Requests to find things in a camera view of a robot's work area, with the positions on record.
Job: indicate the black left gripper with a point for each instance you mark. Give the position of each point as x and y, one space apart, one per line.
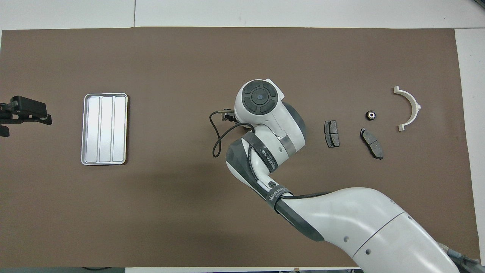
28 108

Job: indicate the brown table mat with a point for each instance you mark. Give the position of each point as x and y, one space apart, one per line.
170 208

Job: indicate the rectangular dark brake pad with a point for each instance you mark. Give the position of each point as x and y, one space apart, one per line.
332 134

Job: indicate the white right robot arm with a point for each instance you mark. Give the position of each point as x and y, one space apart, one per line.
265 113

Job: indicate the elongated dark brake pad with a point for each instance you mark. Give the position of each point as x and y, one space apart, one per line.
371 143

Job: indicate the small black bearing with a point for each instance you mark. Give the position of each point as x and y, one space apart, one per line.
371 115

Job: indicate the silver metal tray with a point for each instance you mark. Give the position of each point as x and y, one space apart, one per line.
106 129

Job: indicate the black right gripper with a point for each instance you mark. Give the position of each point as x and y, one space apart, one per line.
228 115

